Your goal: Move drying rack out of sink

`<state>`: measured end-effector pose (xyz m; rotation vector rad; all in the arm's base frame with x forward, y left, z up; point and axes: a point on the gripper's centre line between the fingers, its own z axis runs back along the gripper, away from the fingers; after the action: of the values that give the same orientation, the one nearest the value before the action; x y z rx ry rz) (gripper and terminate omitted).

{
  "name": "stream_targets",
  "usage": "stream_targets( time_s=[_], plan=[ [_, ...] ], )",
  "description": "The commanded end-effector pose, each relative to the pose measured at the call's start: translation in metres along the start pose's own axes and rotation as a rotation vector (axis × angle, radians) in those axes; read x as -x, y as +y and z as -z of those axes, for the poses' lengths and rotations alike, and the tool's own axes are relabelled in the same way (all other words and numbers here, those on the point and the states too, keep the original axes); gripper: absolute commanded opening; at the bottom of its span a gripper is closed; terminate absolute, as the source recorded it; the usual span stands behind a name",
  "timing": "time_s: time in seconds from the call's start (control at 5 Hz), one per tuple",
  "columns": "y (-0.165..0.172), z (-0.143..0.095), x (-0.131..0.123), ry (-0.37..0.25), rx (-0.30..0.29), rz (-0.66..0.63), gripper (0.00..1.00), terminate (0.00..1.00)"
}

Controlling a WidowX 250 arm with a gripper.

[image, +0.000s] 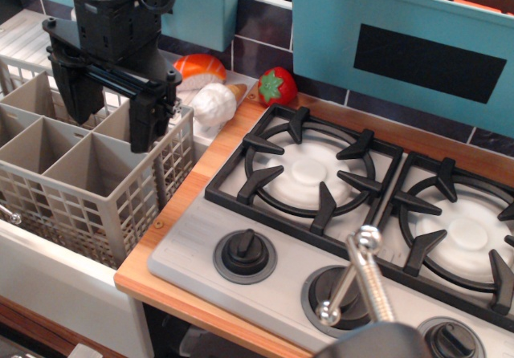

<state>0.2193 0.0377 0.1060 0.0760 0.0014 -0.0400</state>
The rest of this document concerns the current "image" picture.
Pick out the large teal bin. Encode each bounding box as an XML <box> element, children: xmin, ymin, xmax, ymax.
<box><xmin>292</xmin><ymin>0</ymin><xmax>513</xmax><ymax>136</ymax></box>

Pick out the black right burner grate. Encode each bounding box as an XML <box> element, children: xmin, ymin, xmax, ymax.
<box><xmin>378</xmin><ymin>153</ymin><xmax>513</xmax><ymax>329</ymax></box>

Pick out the white ice cream cone toy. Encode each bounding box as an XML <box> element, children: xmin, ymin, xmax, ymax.
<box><xmin>190</xmin><ymin>83</ymin><xmax>247</xmax><ymax>128</ymax></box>

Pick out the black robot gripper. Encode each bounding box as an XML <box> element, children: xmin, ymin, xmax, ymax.
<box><xmin>43</xmin><ymin>0</ymin><xmax>182</xmax><ymax>153</ymax></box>

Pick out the black left stove knob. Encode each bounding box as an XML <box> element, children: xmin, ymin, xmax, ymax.
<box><xmin>213</xmin><ymin>229</ymin><xmax>278</xmax><ymax>285</ymax></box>

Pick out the small teal bin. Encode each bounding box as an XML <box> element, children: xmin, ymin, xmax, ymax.
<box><xmin>30</xmin><ymin>0</ymin><xmax>258</xmax><ymax>53</ymax></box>

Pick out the black middle stove knob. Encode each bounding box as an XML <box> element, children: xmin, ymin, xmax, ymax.
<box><xmin>300</xmin><ymin>266</ymin><xmax>370</xmax><ymax>338</ymax></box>

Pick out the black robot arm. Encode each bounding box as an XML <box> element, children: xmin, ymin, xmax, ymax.
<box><xmin>43</xmin><ymin>0</ymin><xmax>182</xmax><ymax>153</ymax></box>

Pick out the black stove knob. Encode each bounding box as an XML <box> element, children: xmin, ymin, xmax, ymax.
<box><xmin>418</xmin><ymin>317</ymin><xmax>487</xmax><ymax>358</ymax></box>
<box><xmin>300</xmin><ymin>266</ymin><xmax>370</xmax><ymax>338</ymax></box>
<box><xmin>213</xmin><ymin>229</ymin><xmax>278</xmax><ymax>285</ymax></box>

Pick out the grey plastic drying rack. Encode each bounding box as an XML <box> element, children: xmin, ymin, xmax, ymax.
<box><xmin>1</xmin><ymin>57</ymin><xmax>194</xmax><ymax>268</ymax></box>

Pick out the black right stove knob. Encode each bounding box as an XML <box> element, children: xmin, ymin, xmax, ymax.
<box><xmin>418</xmin><ymin>317</ymin><xmax>487</xmax><ymax>358</ymax></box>

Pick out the grey toy stove top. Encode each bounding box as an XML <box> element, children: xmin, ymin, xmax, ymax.
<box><xmin>148</xmin><ymin>106</ymin><xmax>513</xmax><ymax>357</ymax></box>

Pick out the black burner grate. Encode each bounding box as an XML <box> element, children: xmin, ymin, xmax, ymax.
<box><xmin>378</xmin><ymin>153</ymin><xmax>513</xmax><ymax>329</ymax></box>
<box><xmin>205</xmin><ymin>106</ymin><xmax>403</xmax><ymax>238</ymax></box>

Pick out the black left burner grate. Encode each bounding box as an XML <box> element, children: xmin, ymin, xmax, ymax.
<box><xmin>205</xmin><ymin>106</ymin><xmax>403</xmax><ymax>238</ymax></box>

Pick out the red strawberry toy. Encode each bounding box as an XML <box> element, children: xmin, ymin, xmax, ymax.
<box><xmin>258</xmin><ymin>67</ymin><xmax>298</xmax><ymax>107</ymax></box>

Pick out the silver faucet handle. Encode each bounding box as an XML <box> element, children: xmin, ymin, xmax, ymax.
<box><xmin>0</xmin><ymin>205</ymin><xmax>22</xmax><ymax>225</ymax></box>

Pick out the salmon sushi toy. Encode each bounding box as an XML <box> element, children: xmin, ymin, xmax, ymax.
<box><xmin>173</xmin><ymin>54</ymin><xmax>227</xmax><ymax>92</ymax></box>

